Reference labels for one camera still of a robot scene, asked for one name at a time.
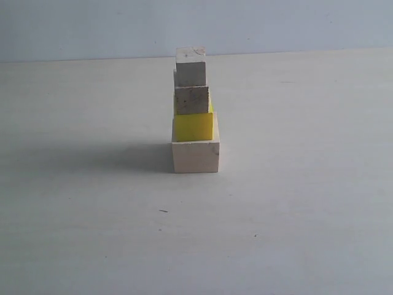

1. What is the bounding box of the small wooden cube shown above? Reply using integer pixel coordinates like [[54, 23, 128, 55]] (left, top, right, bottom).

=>
[[176, 46, 207, 87]]

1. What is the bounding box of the medium wooden cube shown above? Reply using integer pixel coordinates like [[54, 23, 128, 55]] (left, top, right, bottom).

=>
[[173, 69, 212, 115]]

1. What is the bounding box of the large wooden cube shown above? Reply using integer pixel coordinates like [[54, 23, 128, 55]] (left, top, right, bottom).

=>
[[171, 112, 220, 173]]

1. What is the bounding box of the yellow cube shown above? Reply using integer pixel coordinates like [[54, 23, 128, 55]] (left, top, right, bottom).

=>
[[172, 94, 214, 142]]

